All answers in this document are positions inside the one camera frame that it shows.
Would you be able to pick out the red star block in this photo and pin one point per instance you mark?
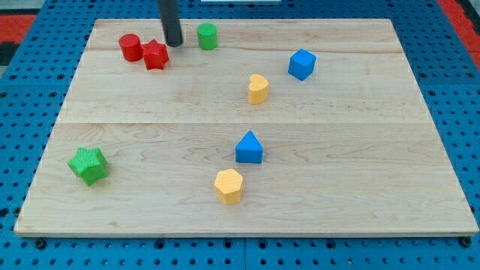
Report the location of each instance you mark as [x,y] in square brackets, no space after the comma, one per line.
[155,55]

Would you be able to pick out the light wooden board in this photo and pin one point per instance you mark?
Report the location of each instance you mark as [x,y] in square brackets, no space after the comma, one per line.
[351,151]

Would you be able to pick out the yellow hexagon block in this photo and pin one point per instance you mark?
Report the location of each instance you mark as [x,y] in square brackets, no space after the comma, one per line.
[228,186]

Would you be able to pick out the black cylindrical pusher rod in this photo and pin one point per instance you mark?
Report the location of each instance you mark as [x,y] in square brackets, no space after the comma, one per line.
[170,21]

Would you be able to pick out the red cylinder block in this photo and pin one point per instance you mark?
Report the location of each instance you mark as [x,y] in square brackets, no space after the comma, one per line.
[131,48]

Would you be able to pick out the yellow heart block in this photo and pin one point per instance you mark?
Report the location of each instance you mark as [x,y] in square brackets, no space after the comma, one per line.
[258,89]

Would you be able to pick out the green star block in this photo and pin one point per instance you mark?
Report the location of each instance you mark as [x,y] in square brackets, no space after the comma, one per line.
[89,164]

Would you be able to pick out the green cylinder block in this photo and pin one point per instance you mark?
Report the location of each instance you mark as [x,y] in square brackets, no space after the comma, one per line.
[207,36]

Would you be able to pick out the blue triangle block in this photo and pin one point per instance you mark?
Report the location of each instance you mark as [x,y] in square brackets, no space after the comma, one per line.
[249,149]

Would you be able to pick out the blue cube block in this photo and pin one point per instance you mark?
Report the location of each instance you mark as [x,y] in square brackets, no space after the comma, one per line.
[301,64]

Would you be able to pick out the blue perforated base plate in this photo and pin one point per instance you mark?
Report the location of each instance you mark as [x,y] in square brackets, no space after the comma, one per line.
[38,76]

